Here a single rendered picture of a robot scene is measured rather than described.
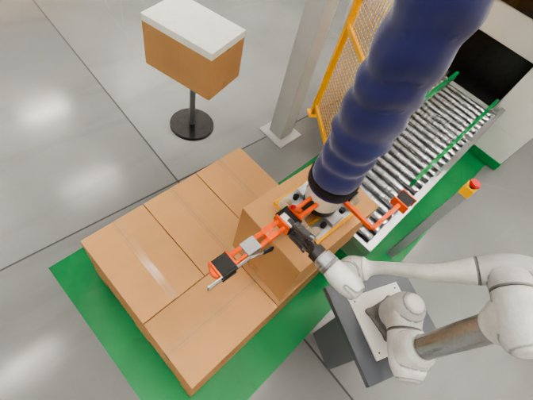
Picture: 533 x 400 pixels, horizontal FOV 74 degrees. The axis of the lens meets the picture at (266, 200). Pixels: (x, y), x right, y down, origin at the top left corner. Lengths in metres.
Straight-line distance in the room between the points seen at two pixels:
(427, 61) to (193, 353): 1.61
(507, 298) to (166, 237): 1.65
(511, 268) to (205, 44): 2.11
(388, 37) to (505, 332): 0.92
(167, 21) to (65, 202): 1.51
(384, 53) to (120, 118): 2.76
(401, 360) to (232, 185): 1.41
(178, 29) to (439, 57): 1.94
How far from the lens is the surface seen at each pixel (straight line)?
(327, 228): 1.68
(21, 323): 2.73
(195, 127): 3.37
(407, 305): 1.77
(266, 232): 1.44
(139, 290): 2.04
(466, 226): 3.77
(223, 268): 1.34
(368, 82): 1.16
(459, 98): 4.01
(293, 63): 2.96
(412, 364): 1.73
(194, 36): 2.63
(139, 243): 2.15
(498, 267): 1.38
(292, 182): 1.80
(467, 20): 1.05
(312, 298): 2.72
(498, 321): 1.34
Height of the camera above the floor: 2.47
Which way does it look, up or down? 56 degrees down
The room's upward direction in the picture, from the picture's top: 20 degrees clockwise
